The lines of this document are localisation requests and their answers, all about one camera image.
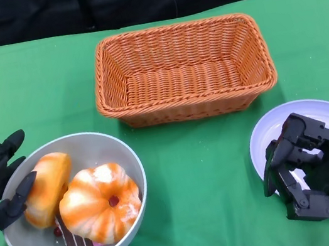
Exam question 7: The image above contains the pumpkin-shaped orange bread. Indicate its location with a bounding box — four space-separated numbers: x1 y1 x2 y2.
52 158 149 246

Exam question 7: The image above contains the round orange-white bread bun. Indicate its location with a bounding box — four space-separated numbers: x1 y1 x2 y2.
14 149 83 233

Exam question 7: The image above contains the orange wicker basket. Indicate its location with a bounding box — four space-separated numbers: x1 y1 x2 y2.
84 8 282 137

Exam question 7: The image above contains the layered chocolate cake slice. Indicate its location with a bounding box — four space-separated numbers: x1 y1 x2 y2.
50 208 106 246

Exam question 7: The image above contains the white round bowl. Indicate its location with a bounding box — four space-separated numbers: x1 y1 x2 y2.
0 122 159 246

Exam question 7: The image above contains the white round plate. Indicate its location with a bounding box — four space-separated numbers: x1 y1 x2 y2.
241 94 329 206

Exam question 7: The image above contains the green tablecloth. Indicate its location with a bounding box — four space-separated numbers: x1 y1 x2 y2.
0 0 329 246

